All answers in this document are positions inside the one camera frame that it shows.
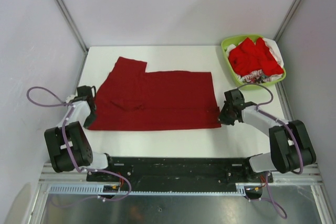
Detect dark red t-shirt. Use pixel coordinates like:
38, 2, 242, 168
89, 57, 221, 131

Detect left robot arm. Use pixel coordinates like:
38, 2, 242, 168
44, 86, 116, 182

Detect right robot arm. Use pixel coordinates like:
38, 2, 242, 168
218, 89, 317, 183

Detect white floral shirt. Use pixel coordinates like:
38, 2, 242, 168
226, 37, 286, 84

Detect bright red shirt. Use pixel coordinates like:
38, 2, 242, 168
228, 37, 284, 76

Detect green plastic basket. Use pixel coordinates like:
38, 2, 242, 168
220, 34, 287, 91

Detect grey slotted cable duct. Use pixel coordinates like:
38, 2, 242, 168
48, 183, 263, 196

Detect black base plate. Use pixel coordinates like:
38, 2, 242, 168
86, 157, 266, 189

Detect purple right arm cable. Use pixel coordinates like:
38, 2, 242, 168
238, 82, 305, 219

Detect left corner aluminium post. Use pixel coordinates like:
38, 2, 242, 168
54, 0, 88, 54

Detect corner aluminium post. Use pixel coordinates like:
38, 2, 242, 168
54, 0, 88, 54
274, 0, 303, 42

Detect right corner aluminium post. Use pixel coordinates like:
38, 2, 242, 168
274, 0, 303, 42

